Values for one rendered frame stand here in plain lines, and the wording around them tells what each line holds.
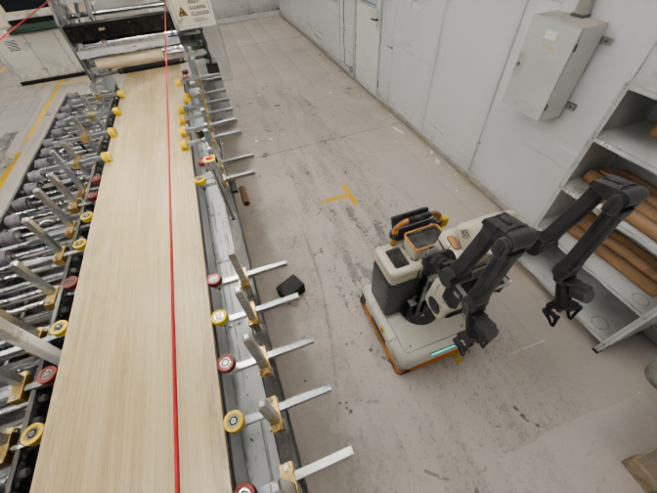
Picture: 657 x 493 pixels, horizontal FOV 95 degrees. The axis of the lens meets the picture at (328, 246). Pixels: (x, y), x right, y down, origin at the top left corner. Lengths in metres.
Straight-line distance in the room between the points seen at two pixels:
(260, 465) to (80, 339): 1.07
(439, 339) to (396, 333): 0.28
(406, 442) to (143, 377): 1.57
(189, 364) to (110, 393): 0.33
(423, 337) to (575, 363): 1.14
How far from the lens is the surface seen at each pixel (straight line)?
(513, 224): 1.02
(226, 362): 1.54
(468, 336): 1.38
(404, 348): 2.17
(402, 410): 2.34
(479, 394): 2.50
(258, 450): 1.70
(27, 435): 1.89
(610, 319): 3.06
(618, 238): 2.96
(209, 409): 1.50
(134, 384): 1.70
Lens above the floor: 2.26
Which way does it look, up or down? 49 degrees down
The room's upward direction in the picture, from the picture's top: 5 degrees counter-clockwise
